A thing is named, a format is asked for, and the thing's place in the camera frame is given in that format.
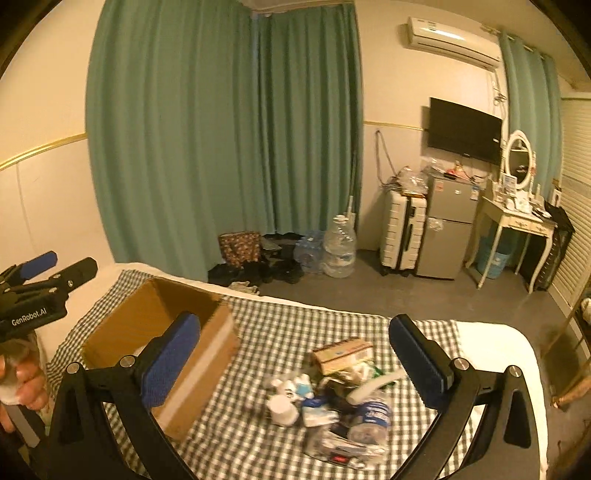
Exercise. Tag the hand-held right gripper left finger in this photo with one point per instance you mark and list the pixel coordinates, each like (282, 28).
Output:
(168, 364)

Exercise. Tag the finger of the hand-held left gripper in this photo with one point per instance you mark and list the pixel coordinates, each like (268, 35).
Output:
(39, 264)
(76, 272)

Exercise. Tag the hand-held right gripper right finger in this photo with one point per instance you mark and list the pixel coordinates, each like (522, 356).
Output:
(415, 364)

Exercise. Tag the green plastic wrapper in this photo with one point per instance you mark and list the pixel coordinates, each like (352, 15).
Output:
(369, 373)

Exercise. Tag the white paper tube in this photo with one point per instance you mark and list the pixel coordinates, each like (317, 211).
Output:
(369, 390)

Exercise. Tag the brown cardboard box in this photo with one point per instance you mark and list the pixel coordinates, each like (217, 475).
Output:
(129, 318)

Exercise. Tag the clear plastic bottle blue label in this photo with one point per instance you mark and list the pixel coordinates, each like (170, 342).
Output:
(374, 415)

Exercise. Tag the tan medicine box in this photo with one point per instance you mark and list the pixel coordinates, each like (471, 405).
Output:
(341, 354)

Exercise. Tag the blue white tissue packet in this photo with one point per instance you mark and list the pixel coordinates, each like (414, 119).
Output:
(319, 413)

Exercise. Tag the printed plastic packet red label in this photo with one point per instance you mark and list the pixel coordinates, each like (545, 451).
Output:
(339, 450)

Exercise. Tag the white plastic bottle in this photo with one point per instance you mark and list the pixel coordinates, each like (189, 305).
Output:
(282, 410)

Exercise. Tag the person's left hand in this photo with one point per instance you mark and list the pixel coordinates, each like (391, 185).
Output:
(27, 383)

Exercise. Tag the white cloth on floor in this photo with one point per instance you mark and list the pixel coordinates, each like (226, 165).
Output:
(244, 287)

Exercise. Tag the green checked blanket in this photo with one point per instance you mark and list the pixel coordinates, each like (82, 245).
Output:
(277, 332)

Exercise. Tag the blue waste bin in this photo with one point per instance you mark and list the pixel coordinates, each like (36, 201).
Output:
(494, 261)

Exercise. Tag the white ribbed suitcase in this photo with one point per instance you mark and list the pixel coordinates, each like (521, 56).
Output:
(399, 230)

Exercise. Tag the brown patterned bag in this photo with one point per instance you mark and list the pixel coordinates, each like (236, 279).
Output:
(239, 249)

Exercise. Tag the silver small fridge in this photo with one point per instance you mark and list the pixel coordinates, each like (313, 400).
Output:
(448, 230)

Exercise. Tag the large clear water jug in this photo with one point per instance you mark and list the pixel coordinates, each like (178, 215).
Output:
(339, 249)

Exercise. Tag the pack of water bottles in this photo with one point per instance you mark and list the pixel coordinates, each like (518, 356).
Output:
(309, 254)

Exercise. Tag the wooden chair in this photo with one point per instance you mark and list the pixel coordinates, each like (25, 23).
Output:
(575, 396)

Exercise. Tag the white dressing table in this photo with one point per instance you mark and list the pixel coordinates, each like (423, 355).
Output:
(512, 217)

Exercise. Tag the clear plastic bags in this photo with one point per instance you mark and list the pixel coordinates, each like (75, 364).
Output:
(411, 180)

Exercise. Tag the black bag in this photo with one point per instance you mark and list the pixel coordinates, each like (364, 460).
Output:
(556, 244)

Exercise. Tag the white slatted wardrobe door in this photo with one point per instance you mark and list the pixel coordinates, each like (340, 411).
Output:
(575, 207)

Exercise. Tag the white oval vanity mirror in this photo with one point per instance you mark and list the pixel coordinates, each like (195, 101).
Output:
(519, 147)

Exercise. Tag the green eyelet curtain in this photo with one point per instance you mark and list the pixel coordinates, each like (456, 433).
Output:
(526, 106)

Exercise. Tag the white air conditioner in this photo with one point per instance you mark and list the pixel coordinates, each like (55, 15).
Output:
(450, 41)

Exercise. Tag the small picture frame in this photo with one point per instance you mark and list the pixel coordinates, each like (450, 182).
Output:
(509, 183)

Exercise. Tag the black wall television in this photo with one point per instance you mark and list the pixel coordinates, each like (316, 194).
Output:
(464, 131)

